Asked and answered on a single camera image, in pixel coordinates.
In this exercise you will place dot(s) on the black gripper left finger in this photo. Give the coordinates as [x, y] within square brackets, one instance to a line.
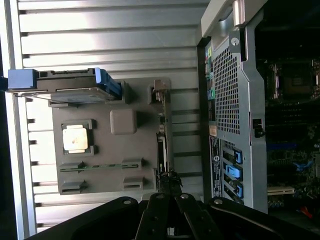
[152, 220]

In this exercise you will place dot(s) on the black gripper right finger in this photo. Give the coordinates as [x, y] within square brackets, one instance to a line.
[197, 220]

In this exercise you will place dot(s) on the grey parts rack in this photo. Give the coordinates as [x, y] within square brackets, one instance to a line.
[140, 150]

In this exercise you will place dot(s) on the green RAM stick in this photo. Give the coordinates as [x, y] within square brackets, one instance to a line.
[100, 167]

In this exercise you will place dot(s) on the white expansion slot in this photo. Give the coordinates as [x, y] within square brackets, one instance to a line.
[281, 191]

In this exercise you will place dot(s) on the blue expansion slot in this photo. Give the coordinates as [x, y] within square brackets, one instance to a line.
[281, 146]

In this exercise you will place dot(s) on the silver CPU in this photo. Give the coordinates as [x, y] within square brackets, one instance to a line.
[75, 138]

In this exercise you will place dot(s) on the open black PC case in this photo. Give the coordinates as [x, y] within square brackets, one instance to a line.
[245, 100]

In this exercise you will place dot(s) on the hard disk with blue caddy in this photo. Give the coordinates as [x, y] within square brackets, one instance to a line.
[67, 82]

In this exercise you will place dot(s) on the CPU socket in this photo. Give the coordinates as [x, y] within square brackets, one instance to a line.
[297, 82]

